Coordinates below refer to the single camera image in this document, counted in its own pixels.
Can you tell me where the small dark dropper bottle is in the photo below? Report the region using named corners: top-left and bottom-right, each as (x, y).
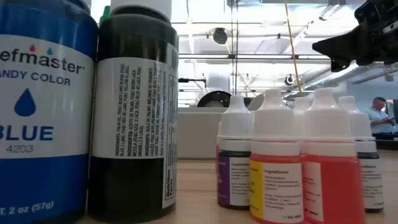
top-left (338, 95), bottom-right (385, 213)

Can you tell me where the small orange-red dropper bottle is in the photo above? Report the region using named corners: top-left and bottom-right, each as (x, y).
top-left (300, 87), bottom-right (366, 224)

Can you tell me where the black candy color bottle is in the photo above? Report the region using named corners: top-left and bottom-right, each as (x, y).
top-left (88, 0), bottom-right (180, 223)

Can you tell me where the small dropper bottle purple label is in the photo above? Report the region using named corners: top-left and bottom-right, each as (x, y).
top-left (216, 95), bottom-right (255, 210)

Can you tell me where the black hanging cable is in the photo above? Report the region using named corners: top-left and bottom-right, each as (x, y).
top-left (230, 0), bottom-right (239, 96)

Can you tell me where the blue candy color bottle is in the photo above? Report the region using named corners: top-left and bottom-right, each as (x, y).
top-left (0, 0), bottom-right (99, 224)

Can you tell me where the grey plastic bin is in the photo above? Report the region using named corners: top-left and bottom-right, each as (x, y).
top-left (177, 92), bottom-right (266, 160)

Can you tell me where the person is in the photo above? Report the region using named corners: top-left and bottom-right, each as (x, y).
top-left (366, 96), bottom-right (397, 136)

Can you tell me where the yellow hanging cord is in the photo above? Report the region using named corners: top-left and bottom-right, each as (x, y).
top-left (284, 0), bottom-right (303, 98)

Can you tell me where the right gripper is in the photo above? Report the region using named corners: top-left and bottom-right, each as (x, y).
top-left (312, 0), bottom-right (398, 73)

